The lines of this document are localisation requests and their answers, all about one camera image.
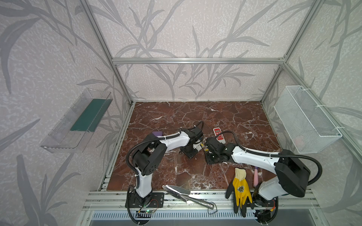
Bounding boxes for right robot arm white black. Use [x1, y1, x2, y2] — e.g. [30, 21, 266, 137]
[205, 137, 323, 200]

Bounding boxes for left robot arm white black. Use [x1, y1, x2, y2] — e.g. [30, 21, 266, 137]
[125, 121, 204, 208]

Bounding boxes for red white remote control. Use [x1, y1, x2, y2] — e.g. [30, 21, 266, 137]
[213, 128, 226, 144]

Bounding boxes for purple pink spatula left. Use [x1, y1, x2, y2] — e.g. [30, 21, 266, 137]
[152, 131, 163, 137]

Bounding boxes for metal garden trowel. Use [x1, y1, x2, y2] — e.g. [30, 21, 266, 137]
[162, 185, 215, 210]

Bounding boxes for yellow black work glove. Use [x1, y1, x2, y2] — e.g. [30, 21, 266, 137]
[225, 168, 254, 218]

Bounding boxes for green mat on shelf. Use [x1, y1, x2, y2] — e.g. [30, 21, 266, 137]
[70, 99, 113, 132]

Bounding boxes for white wire mesh basket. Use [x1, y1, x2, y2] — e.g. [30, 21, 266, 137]
[274, 85, 342, 154]

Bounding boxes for clear acrylic wall shelf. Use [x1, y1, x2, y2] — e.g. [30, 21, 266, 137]
[40, 88, 113, 153]

